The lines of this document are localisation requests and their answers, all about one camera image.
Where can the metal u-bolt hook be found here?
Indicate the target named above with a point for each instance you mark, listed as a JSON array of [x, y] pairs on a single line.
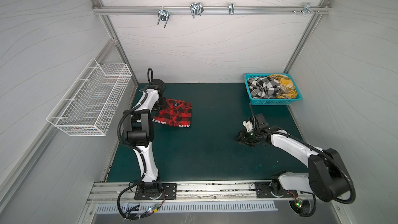
[[196, 9], [163, 16]]

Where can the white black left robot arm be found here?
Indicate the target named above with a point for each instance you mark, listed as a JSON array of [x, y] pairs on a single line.
[[136, 131]]

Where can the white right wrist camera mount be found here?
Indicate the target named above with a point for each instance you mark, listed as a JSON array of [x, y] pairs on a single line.
[[248, 125]]

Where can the red black plaid shirt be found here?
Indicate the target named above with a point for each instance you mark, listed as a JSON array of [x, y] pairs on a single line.
[[176, 114]]

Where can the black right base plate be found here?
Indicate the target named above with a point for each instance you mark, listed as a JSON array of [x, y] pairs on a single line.
[[264, 189]]

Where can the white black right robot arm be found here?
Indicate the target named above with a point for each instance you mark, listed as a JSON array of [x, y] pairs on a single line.
[[327, 177]]

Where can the aluminium horizontal rail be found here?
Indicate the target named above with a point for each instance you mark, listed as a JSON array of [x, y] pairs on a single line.
[[208, 10]]

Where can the white wire basket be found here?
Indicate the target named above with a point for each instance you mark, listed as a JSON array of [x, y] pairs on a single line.
[[89, 105]]

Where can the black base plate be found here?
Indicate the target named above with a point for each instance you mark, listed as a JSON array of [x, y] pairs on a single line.
[[167, 191], [264, 189]]

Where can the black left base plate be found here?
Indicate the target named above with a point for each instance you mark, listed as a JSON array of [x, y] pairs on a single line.
[[167, 191]]

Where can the right aluminium corner post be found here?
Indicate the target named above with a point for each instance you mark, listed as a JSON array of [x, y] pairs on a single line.
[[313, 22]]

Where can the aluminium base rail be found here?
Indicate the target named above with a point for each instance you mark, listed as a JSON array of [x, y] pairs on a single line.
[[187, 191]]

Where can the black white checkered shirt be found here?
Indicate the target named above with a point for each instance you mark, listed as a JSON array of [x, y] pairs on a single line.
[[263, 87]]

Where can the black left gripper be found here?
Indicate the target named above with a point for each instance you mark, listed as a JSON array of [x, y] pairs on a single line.
[[164, 105]]

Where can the yellow plaid shirt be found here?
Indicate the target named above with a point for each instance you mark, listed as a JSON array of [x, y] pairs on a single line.
[[287, 89]]

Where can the metal clip hook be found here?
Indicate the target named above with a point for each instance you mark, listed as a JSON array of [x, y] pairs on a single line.
[[231, 8]]

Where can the teal plastic basket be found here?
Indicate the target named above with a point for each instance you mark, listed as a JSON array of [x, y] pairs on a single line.
[[273, 101]]

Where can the metal u-bolt hook left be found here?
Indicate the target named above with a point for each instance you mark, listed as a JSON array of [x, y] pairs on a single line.
[[163, 16]]

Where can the aluminium corner frame post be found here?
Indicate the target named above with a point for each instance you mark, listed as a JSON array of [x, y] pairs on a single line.
[[112, 32]]

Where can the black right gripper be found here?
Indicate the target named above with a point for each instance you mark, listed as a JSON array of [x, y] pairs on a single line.
[[245, 135]]

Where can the metal u-bolt hook middle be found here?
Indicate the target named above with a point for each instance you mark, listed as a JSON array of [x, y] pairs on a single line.
[[196, 9]]

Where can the metal bracket hook right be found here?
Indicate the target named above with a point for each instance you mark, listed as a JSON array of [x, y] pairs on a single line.
[[306, 10]]

